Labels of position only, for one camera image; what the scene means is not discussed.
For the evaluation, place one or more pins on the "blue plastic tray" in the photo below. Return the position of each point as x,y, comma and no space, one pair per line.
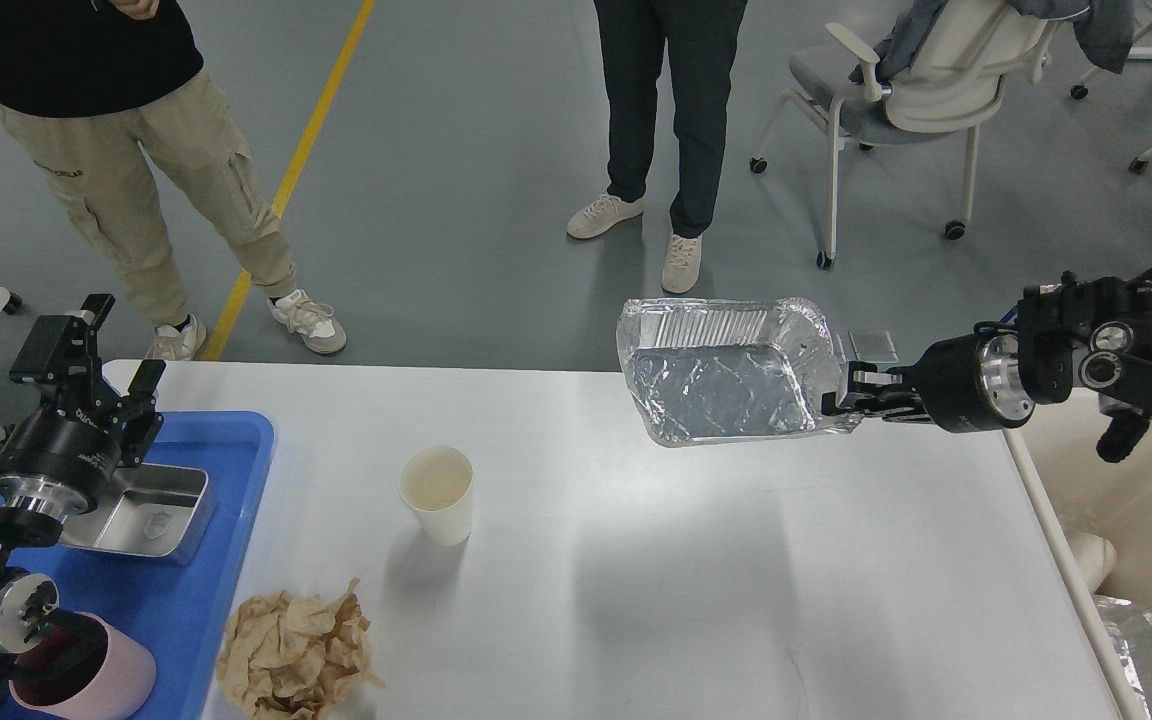
176,612

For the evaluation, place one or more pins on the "brown paper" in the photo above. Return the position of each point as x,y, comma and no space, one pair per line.
292,657

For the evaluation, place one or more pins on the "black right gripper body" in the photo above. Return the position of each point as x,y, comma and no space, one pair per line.
972,383

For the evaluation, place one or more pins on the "beige plastic bin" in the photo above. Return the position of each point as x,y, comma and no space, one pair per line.
1110,500

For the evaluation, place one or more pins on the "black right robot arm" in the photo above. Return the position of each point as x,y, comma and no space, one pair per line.
1092,334

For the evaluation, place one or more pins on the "person in beige trousers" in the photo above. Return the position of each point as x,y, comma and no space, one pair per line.
102,95

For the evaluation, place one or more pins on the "white paper cup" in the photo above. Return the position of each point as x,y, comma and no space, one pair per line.
437,485

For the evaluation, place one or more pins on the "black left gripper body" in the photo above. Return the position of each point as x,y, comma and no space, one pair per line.
56,465

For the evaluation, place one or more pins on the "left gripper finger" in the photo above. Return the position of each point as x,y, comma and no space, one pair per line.
60,358
136,425

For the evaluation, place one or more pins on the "foil trash in bin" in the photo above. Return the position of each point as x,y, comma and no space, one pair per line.
1129,627

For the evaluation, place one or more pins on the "aluminium foil tray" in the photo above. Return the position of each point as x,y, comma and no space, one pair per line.
704,371

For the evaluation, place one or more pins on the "white tube in bin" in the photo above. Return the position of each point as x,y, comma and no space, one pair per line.
1095,558

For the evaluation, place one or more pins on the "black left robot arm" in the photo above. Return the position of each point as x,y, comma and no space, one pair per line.
27,603

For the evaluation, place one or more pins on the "pink mug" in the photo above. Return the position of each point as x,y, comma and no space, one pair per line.
84,668

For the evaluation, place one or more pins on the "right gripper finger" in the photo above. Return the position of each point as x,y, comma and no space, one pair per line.
884,393

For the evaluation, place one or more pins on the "white office chair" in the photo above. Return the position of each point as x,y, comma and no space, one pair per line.
955,82

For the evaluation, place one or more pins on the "square steel container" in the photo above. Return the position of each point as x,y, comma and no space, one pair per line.
155,512

